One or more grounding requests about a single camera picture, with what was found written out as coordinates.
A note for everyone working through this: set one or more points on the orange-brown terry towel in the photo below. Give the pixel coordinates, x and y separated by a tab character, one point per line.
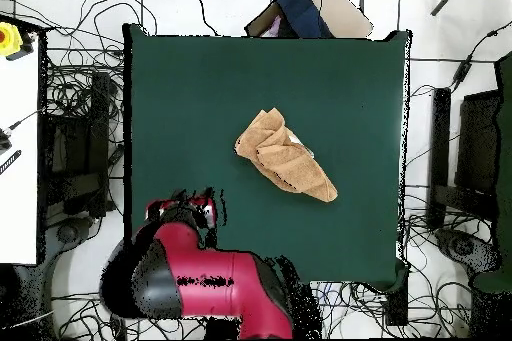
284	157

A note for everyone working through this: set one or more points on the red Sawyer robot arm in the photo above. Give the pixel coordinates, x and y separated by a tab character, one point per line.
208	261

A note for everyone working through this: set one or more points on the dark green tablecloth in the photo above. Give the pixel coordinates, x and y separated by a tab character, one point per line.
200	97

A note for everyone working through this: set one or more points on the navy blue cloth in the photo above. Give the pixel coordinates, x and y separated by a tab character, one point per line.
300	5

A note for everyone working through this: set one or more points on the brown cardboard box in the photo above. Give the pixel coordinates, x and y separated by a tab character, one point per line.
340	9

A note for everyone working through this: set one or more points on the grey round floor base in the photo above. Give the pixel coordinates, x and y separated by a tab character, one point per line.
68	233

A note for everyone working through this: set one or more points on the white desk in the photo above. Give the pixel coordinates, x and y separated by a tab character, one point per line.
18	157

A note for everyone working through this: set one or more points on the green covered side table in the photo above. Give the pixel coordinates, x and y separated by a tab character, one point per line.
504	157

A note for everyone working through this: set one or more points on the small black desk device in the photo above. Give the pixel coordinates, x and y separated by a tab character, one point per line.
4	141

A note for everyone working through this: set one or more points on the yellow emergency stop button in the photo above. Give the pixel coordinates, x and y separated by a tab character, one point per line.
8	39

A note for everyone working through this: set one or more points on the black frame stand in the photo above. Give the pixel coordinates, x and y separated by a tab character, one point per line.
98	137
478	141

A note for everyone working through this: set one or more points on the black upright post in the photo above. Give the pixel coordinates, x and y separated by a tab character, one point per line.
397	309

